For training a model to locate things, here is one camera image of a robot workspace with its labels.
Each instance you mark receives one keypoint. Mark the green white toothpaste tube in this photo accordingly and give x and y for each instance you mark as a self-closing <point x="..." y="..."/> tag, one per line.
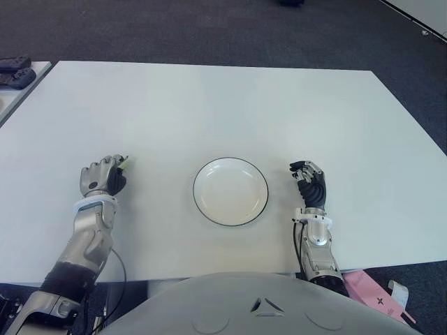
<point x="125" y="163"/>

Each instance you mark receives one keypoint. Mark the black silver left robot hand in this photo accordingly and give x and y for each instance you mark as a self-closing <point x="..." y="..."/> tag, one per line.
<point x="97" y="176"/>

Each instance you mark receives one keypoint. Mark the grey robot torso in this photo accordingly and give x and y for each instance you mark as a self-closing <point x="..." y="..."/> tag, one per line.
<point x="216" y="303"/>

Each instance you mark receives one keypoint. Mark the pink cardboard box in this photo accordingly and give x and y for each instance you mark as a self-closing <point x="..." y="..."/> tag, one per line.
<point x="363" y="286"/>

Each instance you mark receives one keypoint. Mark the grey side table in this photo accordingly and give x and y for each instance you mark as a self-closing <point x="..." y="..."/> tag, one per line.
<point x="21" y="96"/>

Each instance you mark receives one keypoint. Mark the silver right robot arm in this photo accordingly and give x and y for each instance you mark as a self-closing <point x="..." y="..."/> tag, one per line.
<point x="316" y="237"/>

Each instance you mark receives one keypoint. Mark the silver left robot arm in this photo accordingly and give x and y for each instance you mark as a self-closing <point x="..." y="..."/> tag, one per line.
<point x="87" y="237"/>

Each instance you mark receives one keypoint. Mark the white plate with black rim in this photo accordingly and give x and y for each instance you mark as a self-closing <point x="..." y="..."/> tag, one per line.
<point x="230" y="195"/>

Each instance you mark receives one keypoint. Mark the black game controller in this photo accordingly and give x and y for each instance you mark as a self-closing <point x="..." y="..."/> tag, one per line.
<point x="14" y="63"/>
<point x="19" y="77"/>

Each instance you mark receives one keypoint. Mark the white paper slip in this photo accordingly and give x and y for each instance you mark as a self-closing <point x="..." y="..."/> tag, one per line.
<point x="398" y="295"/>

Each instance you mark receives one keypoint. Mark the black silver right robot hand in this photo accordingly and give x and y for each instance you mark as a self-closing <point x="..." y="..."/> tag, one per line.
<point x="312" y="188"/>

